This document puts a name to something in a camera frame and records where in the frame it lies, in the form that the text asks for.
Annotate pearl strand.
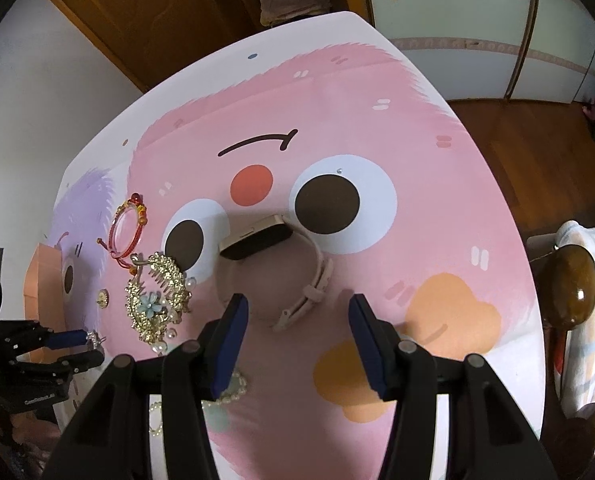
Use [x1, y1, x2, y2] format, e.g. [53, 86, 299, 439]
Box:
[148, 400, 166, 437]

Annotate folded pink cloths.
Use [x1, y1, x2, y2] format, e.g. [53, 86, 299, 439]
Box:
[258, 0, 334, 28]

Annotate cartoon printed tablecloth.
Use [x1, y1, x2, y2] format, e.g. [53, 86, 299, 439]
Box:
[42, 10, 551, 480]

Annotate gold pearl hair comb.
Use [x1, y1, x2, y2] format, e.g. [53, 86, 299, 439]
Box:
[124, 252, 198, 356]

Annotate red string bracelet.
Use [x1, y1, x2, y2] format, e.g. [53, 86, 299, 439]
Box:
[96, 192, 150, 263]

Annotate wooden wardrobe door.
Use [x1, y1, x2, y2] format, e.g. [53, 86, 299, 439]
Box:
[34, 0, 255, 93]

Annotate pink storage box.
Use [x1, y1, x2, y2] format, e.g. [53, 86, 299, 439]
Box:
[21, 242, 67, 362]

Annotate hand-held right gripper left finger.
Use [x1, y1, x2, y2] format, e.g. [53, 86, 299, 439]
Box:
[42, 292, 250, 480]

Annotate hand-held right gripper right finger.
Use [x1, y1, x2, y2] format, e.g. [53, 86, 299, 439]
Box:
[348, 292, 561, 480]

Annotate pale green sliding wardrobe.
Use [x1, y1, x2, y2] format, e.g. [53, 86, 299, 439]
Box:
[360, 0, 595, 106]

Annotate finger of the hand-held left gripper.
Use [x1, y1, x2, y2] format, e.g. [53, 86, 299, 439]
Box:
[7, 349, 106, 386]
[0, 321, 91, 357]

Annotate pink smartwatch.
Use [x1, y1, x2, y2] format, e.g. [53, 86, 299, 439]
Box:
[216, 214, 334, 333]

